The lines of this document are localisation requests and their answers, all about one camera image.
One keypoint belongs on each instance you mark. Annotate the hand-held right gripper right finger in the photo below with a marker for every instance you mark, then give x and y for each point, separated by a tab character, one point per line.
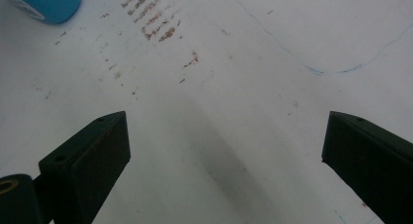
373	162

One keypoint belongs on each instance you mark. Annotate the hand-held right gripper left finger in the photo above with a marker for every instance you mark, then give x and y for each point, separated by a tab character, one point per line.
87	159

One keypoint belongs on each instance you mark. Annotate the blue cylindrical container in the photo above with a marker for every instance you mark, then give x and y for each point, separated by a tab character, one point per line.
48	3

